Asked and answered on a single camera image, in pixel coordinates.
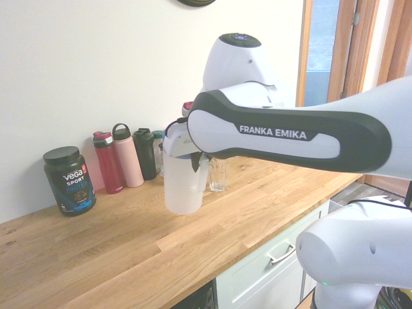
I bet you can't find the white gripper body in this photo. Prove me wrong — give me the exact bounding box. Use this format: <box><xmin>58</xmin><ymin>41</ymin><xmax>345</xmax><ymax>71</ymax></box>
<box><xmin>163</xmin><ymin>123</ymin><xmax>202</xmax><ymax>159</ymax></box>

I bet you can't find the white plastic pitcher blue lid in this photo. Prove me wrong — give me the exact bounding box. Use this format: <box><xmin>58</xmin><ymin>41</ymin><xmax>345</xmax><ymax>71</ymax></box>
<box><xmin>163</xmin><ymin>150</ymin><xmax>211</xmax><ymax>216</ymax></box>

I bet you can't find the pink water bottle black cap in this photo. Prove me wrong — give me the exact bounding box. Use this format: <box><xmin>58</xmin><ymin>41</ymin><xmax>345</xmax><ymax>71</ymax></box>
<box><xmin>111</xmin><ymin>123</ymin><xmax>145</xmax><ymax>189</ymax></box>

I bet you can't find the red water bottle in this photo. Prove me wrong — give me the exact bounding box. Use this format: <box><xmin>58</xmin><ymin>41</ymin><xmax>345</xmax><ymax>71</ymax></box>
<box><xmin>92</xmin><ymin>130</ymin><xmax>125</xmax><ymax>195</ymax></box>

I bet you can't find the clear bottle teal lid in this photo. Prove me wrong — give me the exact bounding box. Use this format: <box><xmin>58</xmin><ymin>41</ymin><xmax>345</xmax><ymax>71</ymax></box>
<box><xmin>151</xmin><ymin>129</ymin><xmax>166</xmax><ymax>176</ymax></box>

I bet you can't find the clear drinking glass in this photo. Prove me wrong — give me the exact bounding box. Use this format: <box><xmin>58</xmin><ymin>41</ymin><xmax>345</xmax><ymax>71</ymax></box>
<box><xmin>208</xmin><ymin>157</ymin><xmax>230</xmax><ymax>193</ymax></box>

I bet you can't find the black shaker bottle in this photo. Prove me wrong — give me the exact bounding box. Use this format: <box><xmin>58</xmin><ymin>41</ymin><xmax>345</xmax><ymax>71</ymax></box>
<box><xmin>132</xmin><ymin>127</ymin><xmax>158</xmax><ymax>181</ymax></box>

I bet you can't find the black Vega protein powder tub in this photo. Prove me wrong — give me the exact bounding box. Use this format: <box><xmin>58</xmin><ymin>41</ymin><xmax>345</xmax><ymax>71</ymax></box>
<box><xmin>42</xmin><ymin>145</ymin><xmax>97</xmax><ymax>218</ymax></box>

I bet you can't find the white cabinet drawer front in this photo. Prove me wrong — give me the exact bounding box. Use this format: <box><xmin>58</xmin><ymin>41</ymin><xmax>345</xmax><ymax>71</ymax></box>
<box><xmin>214</xmin><ymin>198</ymin><xmax>332</xmax><ymax>309</ymax></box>

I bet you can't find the silver drawer handle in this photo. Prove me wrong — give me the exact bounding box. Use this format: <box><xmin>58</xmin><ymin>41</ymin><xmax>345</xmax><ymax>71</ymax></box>
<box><xmin>266</xmin><ymin>243</ymin><xmax>297</xmax><ymax>266</ymax></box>

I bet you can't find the black round wall clock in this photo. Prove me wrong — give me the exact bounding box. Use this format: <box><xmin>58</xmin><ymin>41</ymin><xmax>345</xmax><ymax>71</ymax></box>
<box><xmin>176</xmin><ymin>0</ymin><xmax>220</xmax><ymax>7</ymax></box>

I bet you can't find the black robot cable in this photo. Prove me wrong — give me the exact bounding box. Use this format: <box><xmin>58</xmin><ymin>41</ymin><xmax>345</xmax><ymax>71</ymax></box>
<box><xmin>345</xmin><ymin>194</ymin><xmax>412</xmax><ymax>212</ymax></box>

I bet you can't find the wooden door frame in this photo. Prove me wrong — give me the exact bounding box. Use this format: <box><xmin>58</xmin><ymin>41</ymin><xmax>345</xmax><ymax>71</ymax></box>
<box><xmin>295</xmin><ymin>0</ymin><xmax>412</xmax><ymax>194</ymax></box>

